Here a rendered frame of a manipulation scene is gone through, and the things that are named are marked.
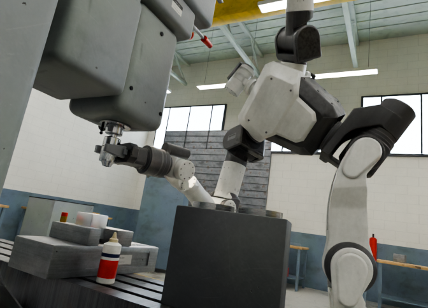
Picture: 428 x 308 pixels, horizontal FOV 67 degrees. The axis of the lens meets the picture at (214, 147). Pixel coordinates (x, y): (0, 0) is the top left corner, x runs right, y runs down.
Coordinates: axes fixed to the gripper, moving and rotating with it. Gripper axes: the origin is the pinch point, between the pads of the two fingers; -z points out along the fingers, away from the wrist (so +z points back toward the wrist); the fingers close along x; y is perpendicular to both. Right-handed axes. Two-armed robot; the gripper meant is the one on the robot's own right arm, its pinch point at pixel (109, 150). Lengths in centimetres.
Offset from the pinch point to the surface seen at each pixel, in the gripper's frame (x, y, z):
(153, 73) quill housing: 9.5, -22.2, 3.4
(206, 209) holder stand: 36.7, 13.1, 4.5
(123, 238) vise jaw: 4.9, 22.7, 6.4
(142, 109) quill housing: 9.9, -11.0, 2.0
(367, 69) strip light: -136, -299, 533
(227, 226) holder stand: 40.8, 15.8, 6.5
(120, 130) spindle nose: 2.3, -5.7, 0.5
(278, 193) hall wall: -399, -77, 661
